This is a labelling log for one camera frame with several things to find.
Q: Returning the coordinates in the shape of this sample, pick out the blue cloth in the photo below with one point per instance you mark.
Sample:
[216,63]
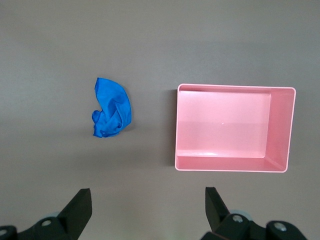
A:
[112,110]

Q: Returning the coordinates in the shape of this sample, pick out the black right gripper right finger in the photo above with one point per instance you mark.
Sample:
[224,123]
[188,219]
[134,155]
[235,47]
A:
[225,220]

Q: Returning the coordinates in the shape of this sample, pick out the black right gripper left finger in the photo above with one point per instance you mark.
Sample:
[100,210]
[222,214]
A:
[72,213]

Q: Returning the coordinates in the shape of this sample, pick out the pink plastic box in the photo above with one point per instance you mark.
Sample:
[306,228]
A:
[232,127]

